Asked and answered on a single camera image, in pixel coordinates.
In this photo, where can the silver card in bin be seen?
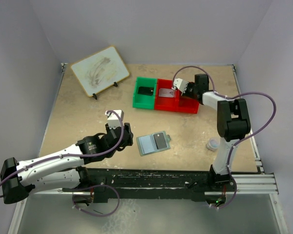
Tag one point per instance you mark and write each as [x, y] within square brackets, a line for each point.
[166, 93]

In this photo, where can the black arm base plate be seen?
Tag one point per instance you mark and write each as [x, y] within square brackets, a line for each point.
[148, 184]

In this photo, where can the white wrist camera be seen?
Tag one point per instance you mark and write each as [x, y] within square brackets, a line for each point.
[114, 118]
[180, 84]

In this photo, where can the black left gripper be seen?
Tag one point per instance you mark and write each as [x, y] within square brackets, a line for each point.
[129, 141]

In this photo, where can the yellow framed whiteboard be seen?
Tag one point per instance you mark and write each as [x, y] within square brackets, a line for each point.
[100, 70]

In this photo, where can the red double plastic bin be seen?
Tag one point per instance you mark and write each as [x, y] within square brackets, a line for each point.
[179, 103]

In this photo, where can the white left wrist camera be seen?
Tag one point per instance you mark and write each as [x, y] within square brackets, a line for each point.
[114, 118]

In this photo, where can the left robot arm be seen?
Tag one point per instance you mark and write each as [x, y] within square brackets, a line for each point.
[62, 169]

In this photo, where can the black card in green bin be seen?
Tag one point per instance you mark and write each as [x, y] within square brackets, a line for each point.
[148, 91]

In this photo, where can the green plastic bin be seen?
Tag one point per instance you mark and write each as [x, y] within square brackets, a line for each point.
[143, 101]

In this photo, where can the teal leather card holder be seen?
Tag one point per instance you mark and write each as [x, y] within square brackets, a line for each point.
[146, 144]

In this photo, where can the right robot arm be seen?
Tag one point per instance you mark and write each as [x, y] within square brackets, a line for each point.
[233, 122]

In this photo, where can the black VIP card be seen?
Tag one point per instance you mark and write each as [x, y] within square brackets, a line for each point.
[160, 140]

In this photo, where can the aluminium frame rail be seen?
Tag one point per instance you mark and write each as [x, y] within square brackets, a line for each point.
[246, 184]

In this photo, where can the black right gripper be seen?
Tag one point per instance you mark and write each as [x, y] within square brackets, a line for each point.
[186, 93]

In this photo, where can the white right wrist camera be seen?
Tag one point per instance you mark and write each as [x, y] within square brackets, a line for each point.
[180, 84]

